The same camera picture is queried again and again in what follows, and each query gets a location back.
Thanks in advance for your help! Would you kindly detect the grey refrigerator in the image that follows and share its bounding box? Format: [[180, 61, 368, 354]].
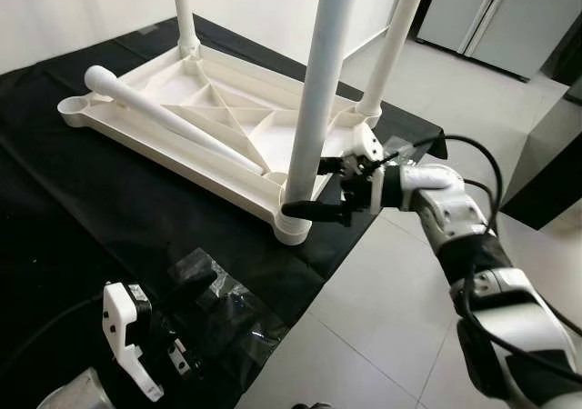
[[414, 0, 582, 83]]

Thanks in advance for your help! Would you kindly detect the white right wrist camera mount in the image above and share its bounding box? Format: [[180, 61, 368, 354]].
[[350, 123, 387, 169]]

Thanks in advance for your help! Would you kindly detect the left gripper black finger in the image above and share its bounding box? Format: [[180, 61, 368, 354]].
[[175, 270, 219, 310]]

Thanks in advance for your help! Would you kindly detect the white plastic children table top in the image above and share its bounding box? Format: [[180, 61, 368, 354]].
[[57, 44, 387, 246]]

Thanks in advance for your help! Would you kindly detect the clear plastic tape patch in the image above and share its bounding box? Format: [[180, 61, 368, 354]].
[[377, 136, 442, 169], [168, 245, 287, 374]]

